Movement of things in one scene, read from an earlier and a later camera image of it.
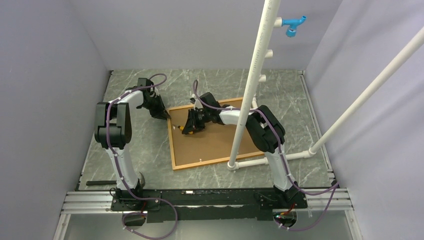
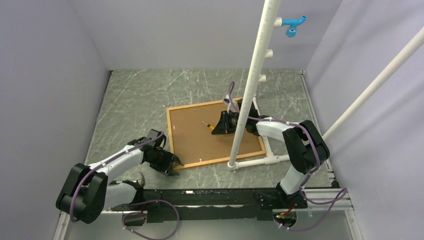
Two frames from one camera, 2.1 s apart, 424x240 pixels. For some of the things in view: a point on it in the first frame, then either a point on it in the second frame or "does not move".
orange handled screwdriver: x=182 y=128 -> x=211 y=127
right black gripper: x=192 y=124 -> x=223 y=126
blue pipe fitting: x=293 y=23 does not move
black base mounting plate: x=171 y=205 does not move
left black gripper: x=162 y=113 -> x=170 y=158
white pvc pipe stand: x=262 y=50 does not move
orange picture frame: x=211 y=145 does not move
